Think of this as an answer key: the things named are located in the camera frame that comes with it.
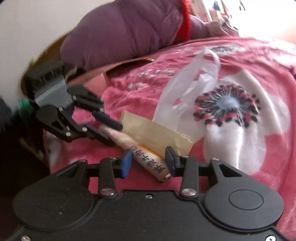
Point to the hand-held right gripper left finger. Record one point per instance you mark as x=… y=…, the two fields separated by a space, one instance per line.
x=126 y=164

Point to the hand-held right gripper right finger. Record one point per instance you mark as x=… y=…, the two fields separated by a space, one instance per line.
x=170 y=161

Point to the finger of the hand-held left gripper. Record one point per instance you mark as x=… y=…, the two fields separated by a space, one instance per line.
x=108 y=120
x=99 y=135

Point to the beige printed shopping bag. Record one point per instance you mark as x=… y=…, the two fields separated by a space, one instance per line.
x=152 y=132

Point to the pink cardboard box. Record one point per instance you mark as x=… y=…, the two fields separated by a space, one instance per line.
x=97 y=81

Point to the wooden headboard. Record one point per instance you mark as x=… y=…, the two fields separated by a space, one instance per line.
x=41 y=60

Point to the pink floral blanket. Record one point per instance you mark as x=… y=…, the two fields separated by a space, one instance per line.
x=254 y=150

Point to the purple quilt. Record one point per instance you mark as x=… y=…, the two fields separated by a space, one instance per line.
x=120 y=32

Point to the red cloth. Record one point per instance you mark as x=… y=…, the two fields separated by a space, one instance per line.
x=185 y=20

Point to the lilac cloth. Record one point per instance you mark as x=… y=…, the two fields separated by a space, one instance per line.
x=215 y=26

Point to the window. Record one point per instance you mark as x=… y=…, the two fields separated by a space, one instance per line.
x=261 y=16

